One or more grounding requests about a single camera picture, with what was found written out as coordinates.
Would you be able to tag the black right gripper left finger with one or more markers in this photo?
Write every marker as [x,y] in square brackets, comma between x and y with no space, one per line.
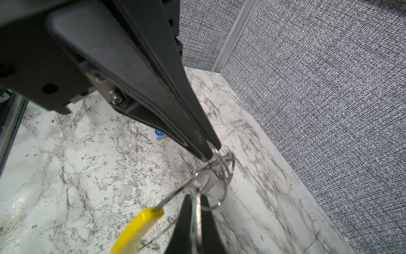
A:
[180,241]

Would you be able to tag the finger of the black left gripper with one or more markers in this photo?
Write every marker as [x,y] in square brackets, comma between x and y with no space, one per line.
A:
[154,28]

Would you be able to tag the yellow capped key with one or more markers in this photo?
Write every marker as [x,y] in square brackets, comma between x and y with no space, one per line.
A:
[129,240]

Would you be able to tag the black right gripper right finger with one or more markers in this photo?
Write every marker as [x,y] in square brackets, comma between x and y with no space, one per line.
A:
[212,243]

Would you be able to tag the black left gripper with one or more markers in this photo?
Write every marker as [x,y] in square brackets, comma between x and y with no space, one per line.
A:
[46,45]

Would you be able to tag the blue capped key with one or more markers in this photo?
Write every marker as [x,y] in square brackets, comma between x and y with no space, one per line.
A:
[159,133]

